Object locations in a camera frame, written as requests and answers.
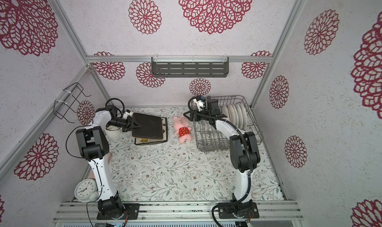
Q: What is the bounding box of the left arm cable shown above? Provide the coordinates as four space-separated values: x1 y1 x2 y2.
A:
105 98 126 113

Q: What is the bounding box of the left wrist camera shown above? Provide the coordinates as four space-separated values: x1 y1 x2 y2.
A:
122 109 134 119

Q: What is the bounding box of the white mug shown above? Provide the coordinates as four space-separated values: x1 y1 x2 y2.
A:
104 126 122 139

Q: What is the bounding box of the grey wall shelf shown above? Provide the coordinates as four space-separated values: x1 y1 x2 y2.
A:
151 57 229 78

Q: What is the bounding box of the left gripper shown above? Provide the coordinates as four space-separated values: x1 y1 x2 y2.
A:
108 115 142 132

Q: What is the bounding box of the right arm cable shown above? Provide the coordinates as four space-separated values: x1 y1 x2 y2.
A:
187 95 254 210

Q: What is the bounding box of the pink plush pig toy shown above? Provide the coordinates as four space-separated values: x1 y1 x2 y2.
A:
173 115 193 144

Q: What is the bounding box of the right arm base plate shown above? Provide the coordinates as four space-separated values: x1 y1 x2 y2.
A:
218 200 260 219

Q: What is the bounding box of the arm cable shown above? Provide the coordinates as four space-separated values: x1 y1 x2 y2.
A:
105 98 126 113
187 95 254 210

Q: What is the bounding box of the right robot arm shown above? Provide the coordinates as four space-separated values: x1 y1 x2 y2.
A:
184 96 261 205

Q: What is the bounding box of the black wire wall hook rack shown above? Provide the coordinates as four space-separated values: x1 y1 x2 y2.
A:
52 82 91 124

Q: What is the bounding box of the aluminium mounting rail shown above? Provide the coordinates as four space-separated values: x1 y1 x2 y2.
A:
52 201 304 224

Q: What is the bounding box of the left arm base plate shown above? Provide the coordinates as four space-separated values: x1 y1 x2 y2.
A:
96 203 140 221

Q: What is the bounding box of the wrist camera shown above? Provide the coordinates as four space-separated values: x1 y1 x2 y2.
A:
122 109 134 119
193 96 207 112

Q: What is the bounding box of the white alarm clock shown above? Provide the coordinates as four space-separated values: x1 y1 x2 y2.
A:
74 179 98 203

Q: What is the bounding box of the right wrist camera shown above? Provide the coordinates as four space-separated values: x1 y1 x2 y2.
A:
193 96 207 112

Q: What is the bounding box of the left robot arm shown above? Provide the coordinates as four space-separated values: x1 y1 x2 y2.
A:
76 105 140 216

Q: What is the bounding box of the grey wire dish rack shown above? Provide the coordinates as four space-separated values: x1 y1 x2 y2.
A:
185 95 263 152

